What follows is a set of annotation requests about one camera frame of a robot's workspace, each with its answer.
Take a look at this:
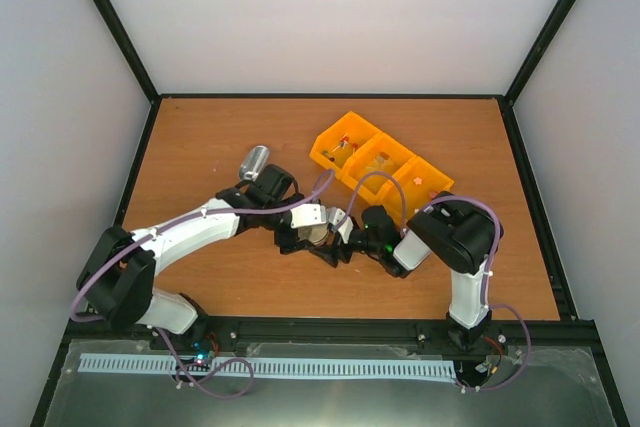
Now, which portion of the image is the light blue cable duct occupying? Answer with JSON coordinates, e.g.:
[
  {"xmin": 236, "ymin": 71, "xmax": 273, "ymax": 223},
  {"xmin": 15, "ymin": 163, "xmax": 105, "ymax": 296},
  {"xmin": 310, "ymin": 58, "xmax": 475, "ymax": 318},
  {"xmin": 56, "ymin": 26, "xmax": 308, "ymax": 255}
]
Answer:
[{"xmin": 77, "ymin": 353, "xmax": 456, "ymax": 383}]

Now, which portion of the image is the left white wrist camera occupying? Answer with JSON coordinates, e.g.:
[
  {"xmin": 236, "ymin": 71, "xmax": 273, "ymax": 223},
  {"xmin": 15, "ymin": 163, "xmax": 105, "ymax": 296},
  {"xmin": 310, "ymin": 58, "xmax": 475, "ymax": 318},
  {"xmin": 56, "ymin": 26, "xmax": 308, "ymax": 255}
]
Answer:
[{"xmin": 290, "ymin": 203, "xmax": 327, "ymax": 229}]

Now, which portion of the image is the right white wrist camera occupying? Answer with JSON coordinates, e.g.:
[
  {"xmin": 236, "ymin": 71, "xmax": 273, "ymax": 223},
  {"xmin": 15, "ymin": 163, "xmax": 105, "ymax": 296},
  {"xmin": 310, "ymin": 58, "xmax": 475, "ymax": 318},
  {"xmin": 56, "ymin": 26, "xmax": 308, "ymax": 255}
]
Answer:
[{"xmin": 327, "ymin": 207, "xmax": 355, "ymax": 243}]

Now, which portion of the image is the orange three-compartment bin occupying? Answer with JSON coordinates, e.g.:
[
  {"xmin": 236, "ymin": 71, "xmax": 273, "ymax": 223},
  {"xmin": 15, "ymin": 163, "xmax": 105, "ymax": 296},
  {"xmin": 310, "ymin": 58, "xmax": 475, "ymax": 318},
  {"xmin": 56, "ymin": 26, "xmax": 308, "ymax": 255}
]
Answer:
[{"xmin": 309, "ymin": 112, "xmax": 454, "ymax": 223}]

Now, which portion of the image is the clear glass bowl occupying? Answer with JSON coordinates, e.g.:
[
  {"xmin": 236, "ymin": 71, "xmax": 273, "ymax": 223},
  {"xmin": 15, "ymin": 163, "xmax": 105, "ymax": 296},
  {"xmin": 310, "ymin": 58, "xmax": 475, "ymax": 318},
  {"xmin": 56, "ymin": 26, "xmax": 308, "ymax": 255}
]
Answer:
[{"xmin": 297, "ymin": 226, "xmax": 332, "ymax": 248}]

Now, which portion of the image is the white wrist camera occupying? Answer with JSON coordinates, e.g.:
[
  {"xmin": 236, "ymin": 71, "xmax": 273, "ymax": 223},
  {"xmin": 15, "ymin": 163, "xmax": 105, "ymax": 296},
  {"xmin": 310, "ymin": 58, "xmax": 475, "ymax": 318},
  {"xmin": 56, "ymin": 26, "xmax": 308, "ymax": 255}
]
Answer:
[
  {"xmin": 290, "ymin": 203, "xmax": 327, "ymax": 229},
  {"xmin": 327, "ymin": 207, "xmax": 355, "ymax": 243}
]

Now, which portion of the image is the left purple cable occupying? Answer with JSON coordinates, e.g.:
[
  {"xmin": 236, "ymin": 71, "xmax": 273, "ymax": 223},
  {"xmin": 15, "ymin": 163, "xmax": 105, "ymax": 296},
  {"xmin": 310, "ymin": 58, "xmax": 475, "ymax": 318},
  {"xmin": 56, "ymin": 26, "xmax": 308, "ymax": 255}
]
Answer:
[{"xmin": 69, "ymin": 169, "xmax": 336, "ymax": 398}]

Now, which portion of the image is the silver metal scoop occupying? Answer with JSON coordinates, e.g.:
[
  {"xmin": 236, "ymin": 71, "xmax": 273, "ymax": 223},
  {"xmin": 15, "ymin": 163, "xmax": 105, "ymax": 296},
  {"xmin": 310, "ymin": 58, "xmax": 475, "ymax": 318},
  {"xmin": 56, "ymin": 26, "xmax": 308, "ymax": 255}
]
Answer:
[{"xmin": 239, "ymin": 145, "xmax": 270, "ymax": 181}]

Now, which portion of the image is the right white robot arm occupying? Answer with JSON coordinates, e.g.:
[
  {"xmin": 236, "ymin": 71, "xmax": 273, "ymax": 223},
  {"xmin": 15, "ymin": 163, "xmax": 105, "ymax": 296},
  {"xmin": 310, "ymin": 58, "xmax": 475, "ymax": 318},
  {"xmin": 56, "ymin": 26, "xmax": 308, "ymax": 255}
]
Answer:
[{"xmin": 307, "ymin": 192, "xmax": 504, "ymax": 352}]

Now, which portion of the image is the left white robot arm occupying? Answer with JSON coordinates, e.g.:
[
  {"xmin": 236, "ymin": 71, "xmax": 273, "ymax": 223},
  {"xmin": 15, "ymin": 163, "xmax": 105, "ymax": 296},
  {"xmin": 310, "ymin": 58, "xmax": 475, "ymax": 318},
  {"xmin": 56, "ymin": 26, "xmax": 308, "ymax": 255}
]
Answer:
[{"xmin": 71, "ymin": 165, "xmax": 308, "ymax": 350}]

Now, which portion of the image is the black front rail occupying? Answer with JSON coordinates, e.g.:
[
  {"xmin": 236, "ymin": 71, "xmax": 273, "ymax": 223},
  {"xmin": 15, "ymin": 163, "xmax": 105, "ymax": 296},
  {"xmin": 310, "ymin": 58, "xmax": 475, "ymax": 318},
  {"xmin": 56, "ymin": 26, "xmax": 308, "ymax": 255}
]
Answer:
[{"xmin": 64, "ymin": 312, "xmax": 599, "ymax": 354}]

